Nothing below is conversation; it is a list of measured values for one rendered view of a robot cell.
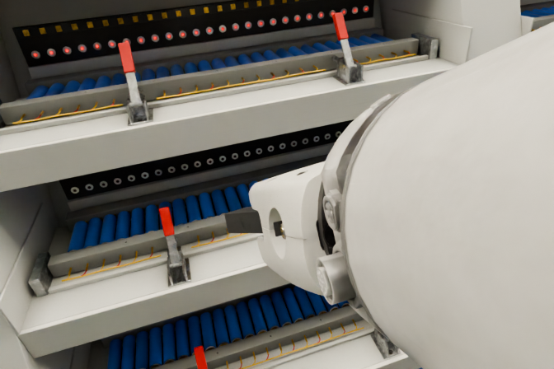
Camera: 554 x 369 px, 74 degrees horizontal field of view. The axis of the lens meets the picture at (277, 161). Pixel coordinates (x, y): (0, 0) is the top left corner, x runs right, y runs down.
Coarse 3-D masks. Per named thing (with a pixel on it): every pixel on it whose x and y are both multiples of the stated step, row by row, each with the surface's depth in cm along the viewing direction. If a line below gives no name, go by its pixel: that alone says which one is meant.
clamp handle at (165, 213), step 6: (162, 210) 45; (168, 210) 46; (162, 216) 45; (168, 216) 46; (162, 222) 45; (168, 222) 45; (168, 228) 45; (168, 234) 45; (168, 240) 45; (174, 240) 46; (168, 246) 45; (174, 246) 45; (174, 252) 45; (174, 258) 45
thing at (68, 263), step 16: (192, 224) 51; (208, 224) 51; (224, 224) 51; (128, 240) 49; (144, 240) 49; (160, 240) 49; (192, 240) 51; (224, 240) 50; (64, 256) 47; (80, 256) 47; (96, 256) 48; (112, 256) 48; (128, 256) 49; (64, 272) 47; (96, 272) 47
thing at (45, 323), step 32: (256, 160) 62; (288, 160) 63; (128, 192) 57; (32, 224) 50; (32, 256) 47; (160, 256) 49; (192, 256) 49; (224, 256) 49; (256, 256) 48; (32, 288) 44; (96, 288) 46; (128, 288) 45; (160, 288) 45; (192, 288) 45; (224, 288) 46; (256, 288) 48; (32, 320) 42; (64, 320) 42; (96, 320) 43; (128, 320) 44; (160, 320) 46; (32, 352) 42
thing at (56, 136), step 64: (256, 0) 56; (320, 0) 59; (0, 64) 50; (64, 64) 53; (128, 64) 42; (192, 64) 54; (256, 64) 50; (320, 64) 52; (384, 64) 52; (448, 64) 51; (0, 128) 42; (64, 128) 42; (128, 128) 41; (192, 128) 43; (256, 128) 45
